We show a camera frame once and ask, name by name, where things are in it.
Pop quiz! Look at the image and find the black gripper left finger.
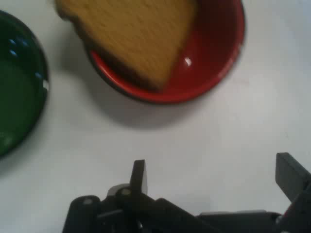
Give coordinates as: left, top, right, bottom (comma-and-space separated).
62, 159, 219, 233

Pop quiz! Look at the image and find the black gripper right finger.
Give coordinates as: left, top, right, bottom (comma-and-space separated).
275, 152, 311, 233

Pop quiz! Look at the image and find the red bowl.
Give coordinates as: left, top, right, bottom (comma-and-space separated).
86, 0, 246, 104

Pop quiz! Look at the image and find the toast bread slice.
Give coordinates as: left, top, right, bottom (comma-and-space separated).
54, 0, 199, 92

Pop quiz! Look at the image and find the green bowl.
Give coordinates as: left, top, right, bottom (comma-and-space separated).
0, 10, 50, 159

